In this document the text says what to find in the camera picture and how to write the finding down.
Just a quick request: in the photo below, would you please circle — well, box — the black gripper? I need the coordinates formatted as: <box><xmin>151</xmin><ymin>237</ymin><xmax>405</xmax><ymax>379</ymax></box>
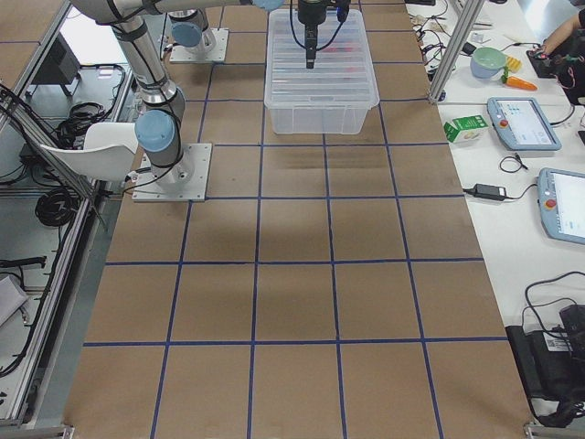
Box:
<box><xmin>297</xmin><ymin>0</ymin><xmax>328</xmax><ymax>69</ymax></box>

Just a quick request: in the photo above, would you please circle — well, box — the clear plastic box lid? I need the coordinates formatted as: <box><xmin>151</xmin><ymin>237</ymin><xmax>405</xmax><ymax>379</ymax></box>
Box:
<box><xmin>264</xmin><ymin>8</ymin><xmax>379</xmax><ymax>110</ymax></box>

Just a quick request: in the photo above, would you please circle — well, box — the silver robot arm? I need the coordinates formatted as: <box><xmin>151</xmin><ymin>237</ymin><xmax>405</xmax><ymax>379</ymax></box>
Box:
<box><xmin>169</xmin><ymin>8</ymin><xmax>216</xmax><ymax>53</ymax></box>
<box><xmin>72</xmin><ymin>1</ymin><xmax>283</xmax><ymax>183</ymax></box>

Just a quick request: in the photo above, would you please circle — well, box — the clear plastic storage box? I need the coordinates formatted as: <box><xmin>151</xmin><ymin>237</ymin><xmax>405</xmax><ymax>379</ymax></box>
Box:
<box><xmin>269</xmin><ymin>106</ymin><xmax>369</xmax><ymax>134</ymax></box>

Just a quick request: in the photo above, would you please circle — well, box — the green and blue bowl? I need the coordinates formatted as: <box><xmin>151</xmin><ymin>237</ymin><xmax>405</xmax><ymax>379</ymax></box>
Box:
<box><xmin>470</xmin><ymin>47</ymin><xmax>506</xmax><ymax>79</ymax></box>

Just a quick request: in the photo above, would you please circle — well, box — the green white carton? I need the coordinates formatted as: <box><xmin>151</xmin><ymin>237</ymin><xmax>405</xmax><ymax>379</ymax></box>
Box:
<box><xmin>443</xmin><ymin>114</ymin><xmax>488</xmax><ymax>144</ymax></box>

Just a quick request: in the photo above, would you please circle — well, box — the toy carrot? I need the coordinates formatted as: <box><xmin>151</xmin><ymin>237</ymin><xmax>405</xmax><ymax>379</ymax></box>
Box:
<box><xmin>500</xmin><ymin>68</ymin><xmax>538</xmax><ymax>91</ymax></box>

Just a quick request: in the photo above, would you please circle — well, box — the yellow toy corn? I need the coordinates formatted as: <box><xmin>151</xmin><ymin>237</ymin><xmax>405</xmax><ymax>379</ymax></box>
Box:
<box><xmin>505</xmin><ymin>56</ymin><xmax>522</xmax><ymax>73</ymax></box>

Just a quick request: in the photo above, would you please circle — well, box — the far teach pendant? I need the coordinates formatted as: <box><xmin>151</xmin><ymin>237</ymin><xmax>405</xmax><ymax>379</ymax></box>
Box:
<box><xmin>486</xmin><ymin>97</ymin><xmax>561</xmax><ymax>151</ymax></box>

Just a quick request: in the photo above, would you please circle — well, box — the teach pendant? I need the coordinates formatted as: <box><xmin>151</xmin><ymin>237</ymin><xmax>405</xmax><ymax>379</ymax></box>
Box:
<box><xmin>537</xmin><ymin>167</ymin><xmax>585</xmax><ymax>244</ymax></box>
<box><xmin>486</xmin><ymin>97</ymin><xmax>561</xmax><ymax>151</ymax></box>

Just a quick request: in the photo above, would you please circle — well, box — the white plastic chair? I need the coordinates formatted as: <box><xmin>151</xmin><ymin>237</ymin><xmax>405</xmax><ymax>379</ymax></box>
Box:
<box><xmin>40</xmin><ymin>123</ymin><xmax>138</xmax><ymax>182</ymax></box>

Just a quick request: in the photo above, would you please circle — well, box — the black power adapter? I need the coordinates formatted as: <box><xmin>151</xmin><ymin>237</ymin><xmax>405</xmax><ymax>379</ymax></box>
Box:
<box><xmin>473</xmin><ymin>183</ymin><xmax>507</xmax><ymax>201</ymax></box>

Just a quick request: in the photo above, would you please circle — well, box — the brown grid table mat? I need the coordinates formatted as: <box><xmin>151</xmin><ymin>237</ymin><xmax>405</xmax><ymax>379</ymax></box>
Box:
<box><xmin>0</xmin><ymin>0</ymin><xmax>534</xmax><ymax>439</ymax></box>

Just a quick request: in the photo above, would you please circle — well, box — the near teach pendant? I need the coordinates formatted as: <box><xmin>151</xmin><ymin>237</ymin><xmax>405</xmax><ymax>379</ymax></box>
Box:
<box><xmin>537</xmin><ymin>167</ymin><xmax>585</xmax><ymax>244</ymax></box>

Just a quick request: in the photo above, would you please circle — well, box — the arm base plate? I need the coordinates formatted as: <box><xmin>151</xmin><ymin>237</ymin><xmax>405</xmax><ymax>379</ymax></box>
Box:
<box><xmin>170</xmin><ymin>28</ymin><xmax>229</xmax><ymax>64</ymax></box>
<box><xmin>132</xmin><ymin>144</ymin><xmax>212</xmax><ymax>202</ymax></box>

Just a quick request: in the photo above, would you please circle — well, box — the aluminium frame post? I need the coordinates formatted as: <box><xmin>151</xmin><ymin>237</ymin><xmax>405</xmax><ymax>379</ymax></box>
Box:
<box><xmin>428</xmin><ymin>0</ymin><xmax>484</xmax><ymax>104</ymax></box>

